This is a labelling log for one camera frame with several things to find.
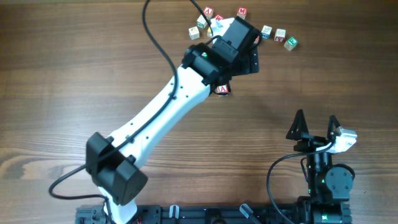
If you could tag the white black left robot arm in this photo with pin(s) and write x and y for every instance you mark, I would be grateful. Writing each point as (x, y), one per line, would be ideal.
(115, 162)

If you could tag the blue edged wooden block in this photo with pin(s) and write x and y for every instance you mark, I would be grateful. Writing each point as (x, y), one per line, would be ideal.
(266, 32)

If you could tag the green edged picture block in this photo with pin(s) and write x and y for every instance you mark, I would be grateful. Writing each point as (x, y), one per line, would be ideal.
(201, 22)

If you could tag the red W letter block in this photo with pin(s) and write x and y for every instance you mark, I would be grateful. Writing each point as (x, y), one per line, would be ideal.
(218, 17)

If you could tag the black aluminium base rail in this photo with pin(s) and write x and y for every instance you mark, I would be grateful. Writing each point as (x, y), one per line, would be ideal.
(214, 214)

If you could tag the red A letter block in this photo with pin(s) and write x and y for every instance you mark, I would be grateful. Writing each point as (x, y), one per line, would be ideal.
(222, 90)

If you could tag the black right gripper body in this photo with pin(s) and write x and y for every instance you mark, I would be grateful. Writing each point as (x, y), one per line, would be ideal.
(310, 142)

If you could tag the red V letter block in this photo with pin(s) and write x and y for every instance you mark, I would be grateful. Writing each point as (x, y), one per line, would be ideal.
(208, 12)

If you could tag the green E letter block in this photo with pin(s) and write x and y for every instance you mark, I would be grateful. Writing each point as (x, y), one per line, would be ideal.
(290, 43)

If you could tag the plain picture wooden block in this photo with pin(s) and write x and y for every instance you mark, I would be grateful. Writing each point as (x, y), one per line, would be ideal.
(194, 33)

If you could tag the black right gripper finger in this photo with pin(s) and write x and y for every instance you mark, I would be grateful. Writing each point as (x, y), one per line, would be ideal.
(299, 128)
(332, 125)

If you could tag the red X letter block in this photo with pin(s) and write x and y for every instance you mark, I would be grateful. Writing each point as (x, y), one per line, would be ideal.
(280, 35)

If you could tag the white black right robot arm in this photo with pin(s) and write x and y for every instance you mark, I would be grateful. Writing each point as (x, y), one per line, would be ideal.
(329, 184)

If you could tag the red M letter block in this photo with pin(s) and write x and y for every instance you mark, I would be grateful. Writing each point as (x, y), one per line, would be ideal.
(242, 12)

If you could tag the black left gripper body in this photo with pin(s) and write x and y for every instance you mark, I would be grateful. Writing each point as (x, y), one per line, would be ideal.
(250, 64)

